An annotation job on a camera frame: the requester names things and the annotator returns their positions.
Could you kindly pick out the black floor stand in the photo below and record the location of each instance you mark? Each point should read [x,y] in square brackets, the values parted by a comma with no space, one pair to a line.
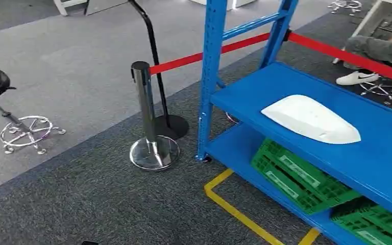
[172,126]

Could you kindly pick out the chrome barrier stanchion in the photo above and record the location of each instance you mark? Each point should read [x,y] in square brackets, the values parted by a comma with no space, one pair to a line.
[147,101]

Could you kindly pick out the red barrier belt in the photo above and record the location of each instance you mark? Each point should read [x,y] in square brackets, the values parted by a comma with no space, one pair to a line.
[182,62]
[351,57]

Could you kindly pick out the white plastic shell part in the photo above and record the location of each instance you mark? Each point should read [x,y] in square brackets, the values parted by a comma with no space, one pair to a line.
[311,118]

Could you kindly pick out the green plastic crate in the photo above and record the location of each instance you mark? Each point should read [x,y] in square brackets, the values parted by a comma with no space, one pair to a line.
[300,175]
[378,223]

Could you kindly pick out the blue metal shelf rack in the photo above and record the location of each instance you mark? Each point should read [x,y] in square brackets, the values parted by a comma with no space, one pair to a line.
[368,159]

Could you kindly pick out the person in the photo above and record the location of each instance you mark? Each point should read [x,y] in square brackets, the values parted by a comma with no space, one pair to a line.
[375,49]

